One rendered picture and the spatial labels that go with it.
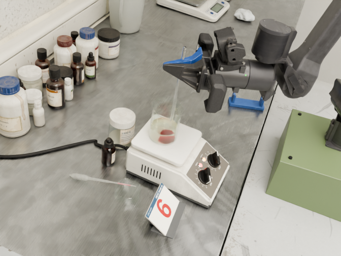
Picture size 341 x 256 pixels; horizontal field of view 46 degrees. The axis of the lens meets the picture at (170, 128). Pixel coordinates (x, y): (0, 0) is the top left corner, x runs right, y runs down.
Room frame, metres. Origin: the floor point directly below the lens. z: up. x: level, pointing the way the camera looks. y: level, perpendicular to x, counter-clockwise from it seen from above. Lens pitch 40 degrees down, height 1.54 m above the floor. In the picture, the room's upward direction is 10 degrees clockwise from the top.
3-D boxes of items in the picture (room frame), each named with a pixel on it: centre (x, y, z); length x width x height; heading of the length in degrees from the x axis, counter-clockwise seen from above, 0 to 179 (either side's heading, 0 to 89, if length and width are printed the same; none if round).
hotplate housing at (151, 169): (0.63, -0.02, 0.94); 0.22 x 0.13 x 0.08; 72
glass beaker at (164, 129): (0.63, 0.01, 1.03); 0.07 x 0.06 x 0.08; 167
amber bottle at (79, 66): (0.89, 0.28, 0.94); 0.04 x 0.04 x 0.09
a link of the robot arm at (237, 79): (0.65, -0.08, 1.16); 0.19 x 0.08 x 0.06; 10
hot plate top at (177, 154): (0.63, 0.00, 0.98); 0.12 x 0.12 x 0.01; 72
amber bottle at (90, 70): (0.93, 0.25, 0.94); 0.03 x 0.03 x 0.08
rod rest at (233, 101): (0.93, -0.20, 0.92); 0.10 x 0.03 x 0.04; 93
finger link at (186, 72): (0.62, 0.00, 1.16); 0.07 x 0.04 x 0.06; 100
